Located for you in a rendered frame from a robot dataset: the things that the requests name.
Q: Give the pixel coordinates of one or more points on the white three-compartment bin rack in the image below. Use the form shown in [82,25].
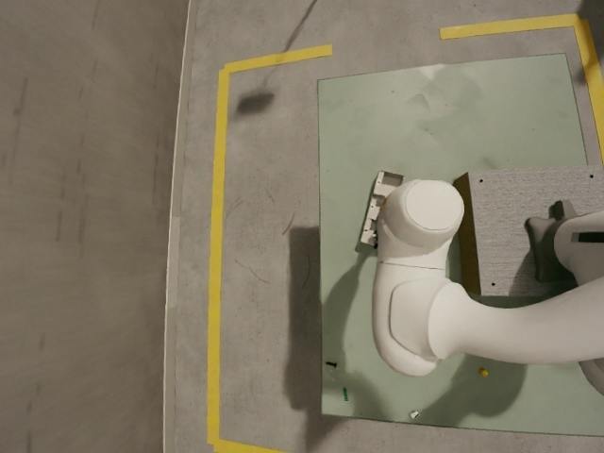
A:
[386,183]

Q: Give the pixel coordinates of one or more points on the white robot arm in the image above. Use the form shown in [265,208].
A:
[420,317]

